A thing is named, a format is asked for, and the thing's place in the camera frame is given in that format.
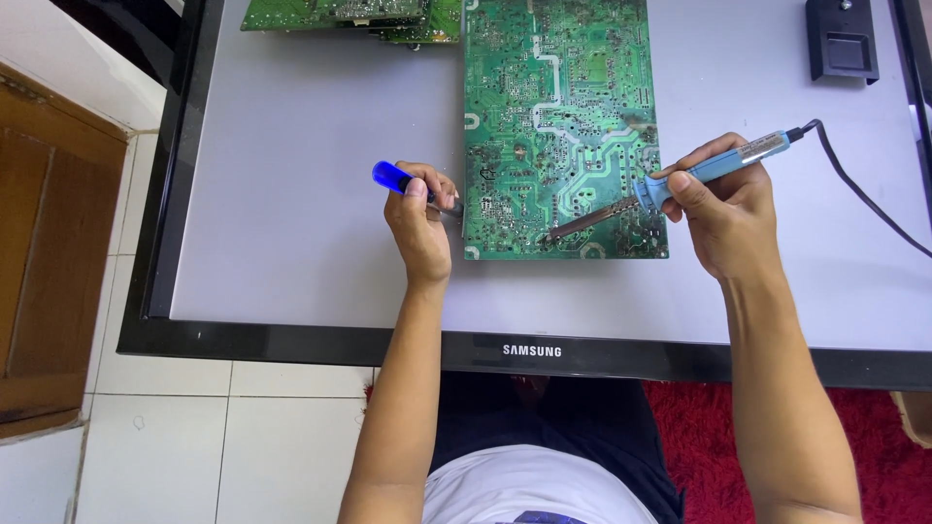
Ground blue-handled screwdriver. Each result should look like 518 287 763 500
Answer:
371 161 466 218

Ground black-framed television panel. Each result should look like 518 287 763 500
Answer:
116 0 932 393

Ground black flat panel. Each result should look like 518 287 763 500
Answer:
47 0 187 96

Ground black soldering iron cable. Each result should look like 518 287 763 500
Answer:
799 119 932 259

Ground black plastic stand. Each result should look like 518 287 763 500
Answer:
805 0 881 85

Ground light blue soldering iron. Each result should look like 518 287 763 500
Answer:
545 127 806 244

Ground person's black shorts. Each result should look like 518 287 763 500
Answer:
430 371 687 524

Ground large green circuit board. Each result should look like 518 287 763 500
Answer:
463 0 670 262

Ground person's right hand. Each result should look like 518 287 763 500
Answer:
648 132 776 282

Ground person's white shirt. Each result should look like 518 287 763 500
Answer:
422 444 661 524

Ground person's left hand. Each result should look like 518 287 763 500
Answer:
383 162 461 288

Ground red shaggy rug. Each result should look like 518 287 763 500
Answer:
363 377 932 524

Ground tan wooden furniture piece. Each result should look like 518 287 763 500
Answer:
890 391 932 449

